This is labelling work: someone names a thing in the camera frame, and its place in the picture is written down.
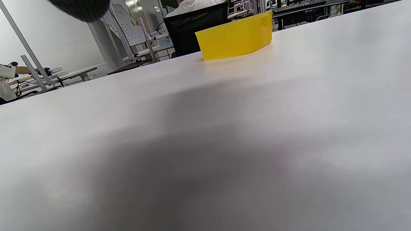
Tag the person's right hand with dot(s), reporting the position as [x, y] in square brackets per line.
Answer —
[80, 8]

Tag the yellow plastic food container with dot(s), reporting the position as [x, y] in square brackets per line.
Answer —
[234, 38]

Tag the whiteboard with calendar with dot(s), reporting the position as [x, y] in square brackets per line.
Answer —
[128, 25]

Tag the white desk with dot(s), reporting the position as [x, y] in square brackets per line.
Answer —
[75, 72]

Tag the dark brown side table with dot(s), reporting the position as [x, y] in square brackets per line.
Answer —
[128, 66]

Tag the blue plastic basket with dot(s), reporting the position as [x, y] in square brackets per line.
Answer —
[164, 41]

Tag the black mesh office chair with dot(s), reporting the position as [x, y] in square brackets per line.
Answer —
[183, 35]

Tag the black keyboard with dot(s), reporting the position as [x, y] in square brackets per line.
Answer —
[298, 5]

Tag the black desk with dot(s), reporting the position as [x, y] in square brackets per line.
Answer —
[334, 4]

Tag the long aluminium post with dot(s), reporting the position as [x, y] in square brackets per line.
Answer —
[22, 41]

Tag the aluminium frame leg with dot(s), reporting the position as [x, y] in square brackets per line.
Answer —
[148, 41]

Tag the short aluminium post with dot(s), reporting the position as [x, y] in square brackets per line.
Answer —
[33, 73]

